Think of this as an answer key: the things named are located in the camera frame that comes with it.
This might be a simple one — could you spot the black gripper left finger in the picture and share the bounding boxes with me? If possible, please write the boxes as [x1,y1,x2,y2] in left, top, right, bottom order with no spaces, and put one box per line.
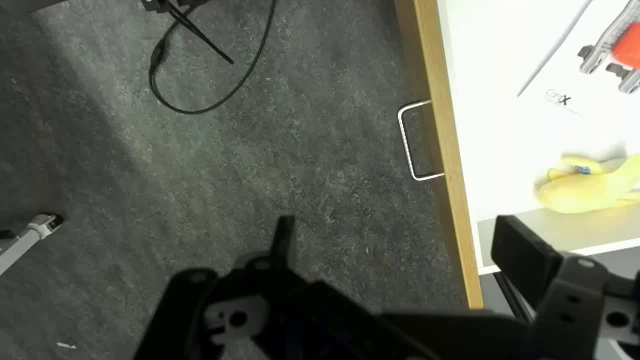
[268,214,295,265]

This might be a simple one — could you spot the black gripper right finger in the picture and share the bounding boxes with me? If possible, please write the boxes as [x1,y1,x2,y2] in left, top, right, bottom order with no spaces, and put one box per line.
[490,212,565,306]

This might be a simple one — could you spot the white drawer with wooden front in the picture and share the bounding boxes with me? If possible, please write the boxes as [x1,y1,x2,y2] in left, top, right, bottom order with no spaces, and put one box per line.
[391,0,640,312]

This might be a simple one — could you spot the yellow-green plush toy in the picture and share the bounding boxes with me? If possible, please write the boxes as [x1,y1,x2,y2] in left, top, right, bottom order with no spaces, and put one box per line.
[533,153,640,216]

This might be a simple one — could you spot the black tripod legs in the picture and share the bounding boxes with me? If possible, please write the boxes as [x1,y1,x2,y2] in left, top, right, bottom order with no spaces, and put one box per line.
[139,0,235,67]

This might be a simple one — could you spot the white furniture leg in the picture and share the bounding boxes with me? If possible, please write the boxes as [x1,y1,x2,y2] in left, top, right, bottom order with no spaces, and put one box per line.
[0,212,67,277]

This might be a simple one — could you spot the black floor cable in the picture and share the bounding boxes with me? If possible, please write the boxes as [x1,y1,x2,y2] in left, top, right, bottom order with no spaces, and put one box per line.
[146,0,280,117]

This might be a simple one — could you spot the silver drawer handle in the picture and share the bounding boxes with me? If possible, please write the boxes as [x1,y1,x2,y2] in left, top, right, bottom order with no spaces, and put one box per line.
[396,98,446,185]

